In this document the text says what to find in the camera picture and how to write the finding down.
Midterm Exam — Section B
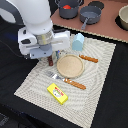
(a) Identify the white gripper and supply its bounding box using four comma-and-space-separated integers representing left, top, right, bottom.
18, 27, 70, 59

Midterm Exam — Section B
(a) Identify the brown toy sausage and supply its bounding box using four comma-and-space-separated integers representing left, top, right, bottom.
48, 56, 53, 66

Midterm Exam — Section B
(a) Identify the light blue cup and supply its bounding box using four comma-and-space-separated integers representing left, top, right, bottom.
72, 33, 84, 51

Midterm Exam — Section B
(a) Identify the yellow butter box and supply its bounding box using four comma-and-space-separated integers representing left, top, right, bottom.
47, 83, 68, 104

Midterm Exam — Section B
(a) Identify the grey cooking pot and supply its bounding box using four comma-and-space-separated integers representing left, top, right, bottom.
55, 0, 84, 19

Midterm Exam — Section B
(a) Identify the red toy tomato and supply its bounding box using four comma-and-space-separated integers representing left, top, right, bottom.
63, 5, 71, 9

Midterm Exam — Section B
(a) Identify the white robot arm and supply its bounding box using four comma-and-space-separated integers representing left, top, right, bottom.
0, 0, 70, 59

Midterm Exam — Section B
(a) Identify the round tan plate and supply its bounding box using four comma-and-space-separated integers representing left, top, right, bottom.
57, 54, 84, 78

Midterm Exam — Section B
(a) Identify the beige woven placemat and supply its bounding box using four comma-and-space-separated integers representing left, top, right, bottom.
14, 38, 116, 128

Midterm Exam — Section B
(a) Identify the grey frying pan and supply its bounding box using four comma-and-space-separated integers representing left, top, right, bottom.
80, 6, 102, 30

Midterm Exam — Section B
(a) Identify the pink toy stove board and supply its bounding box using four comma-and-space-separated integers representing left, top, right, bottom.
51, 0, 128, 43

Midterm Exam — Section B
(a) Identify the black stove burner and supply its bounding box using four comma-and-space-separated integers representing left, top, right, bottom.
88, 1, 104, 10

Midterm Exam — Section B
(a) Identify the beige bowl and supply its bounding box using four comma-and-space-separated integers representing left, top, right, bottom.
119, 5, 128, 30

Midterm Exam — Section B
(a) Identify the fork with orange handle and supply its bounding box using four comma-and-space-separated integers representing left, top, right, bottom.
45, 71, 86, 90

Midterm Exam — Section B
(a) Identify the knife with orange handle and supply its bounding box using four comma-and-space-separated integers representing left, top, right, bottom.
79, 55, 98, 63

